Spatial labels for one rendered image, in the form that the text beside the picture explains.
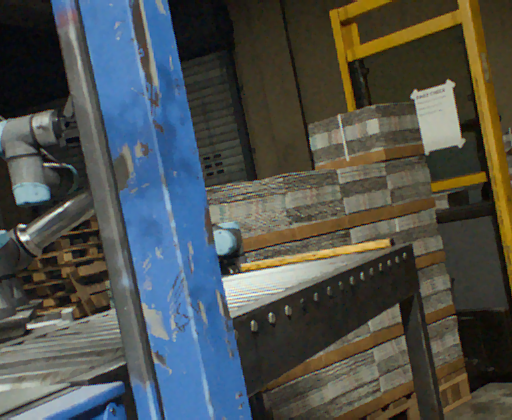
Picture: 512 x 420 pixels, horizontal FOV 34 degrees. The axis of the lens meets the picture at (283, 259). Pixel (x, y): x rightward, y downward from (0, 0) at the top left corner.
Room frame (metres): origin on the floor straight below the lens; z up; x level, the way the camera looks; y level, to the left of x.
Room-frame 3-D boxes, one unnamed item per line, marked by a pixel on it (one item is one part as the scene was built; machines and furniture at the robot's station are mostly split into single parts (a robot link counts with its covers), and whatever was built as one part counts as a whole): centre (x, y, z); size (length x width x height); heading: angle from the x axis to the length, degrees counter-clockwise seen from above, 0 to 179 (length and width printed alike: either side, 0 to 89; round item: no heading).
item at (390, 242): (2.23, -0.08, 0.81); 0.43 x 0.03 x 0.02; 65
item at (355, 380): (3.10, 0.07, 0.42); 1.17 x 0.39 x 0.83; 136
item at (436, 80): (3.94, -0.76, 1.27); 0.57 x 0.01 x 0.65; 46
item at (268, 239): (2.92, 0.10, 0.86); 0.29 x 0.16 x 0.04; 136
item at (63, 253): (9.54, 2.35, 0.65); 1.33 x 0.94 x 1.30; 159
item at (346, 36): (4.16, -0.51, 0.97); 0.09 x 0.09 x 1.75; 46
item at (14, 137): (1.88, 0.52, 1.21); 0.11 x 0.08 x 0.09; 77
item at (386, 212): (3.41, -0.24, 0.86); 0.38 x 0.29 x 0.04; 44
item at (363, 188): (3.41, -0.23, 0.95); 0.38 x 0.29 x 0.23; 44
